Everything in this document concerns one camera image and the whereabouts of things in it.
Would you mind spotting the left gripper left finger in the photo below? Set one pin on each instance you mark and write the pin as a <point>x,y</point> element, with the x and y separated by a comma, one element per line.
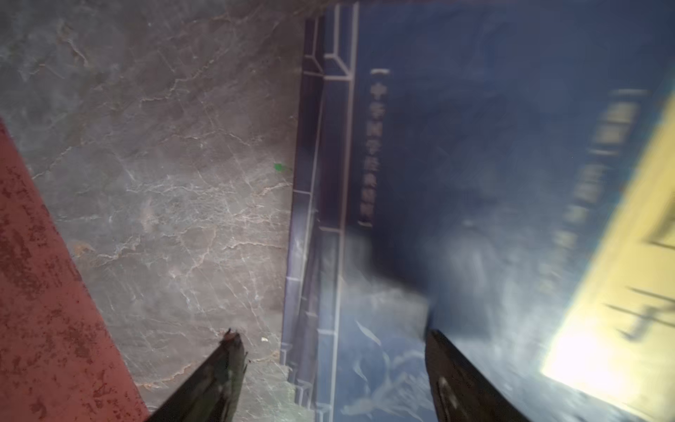
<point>211,393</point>

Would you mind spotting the navy book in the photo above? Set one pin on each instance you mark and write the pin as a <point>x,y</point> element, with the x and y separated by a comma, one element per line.
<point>499,171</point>

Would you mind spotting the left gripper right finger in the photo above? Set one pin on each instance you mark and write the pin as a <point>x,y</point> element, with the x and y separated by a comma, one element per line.
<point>459,390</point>

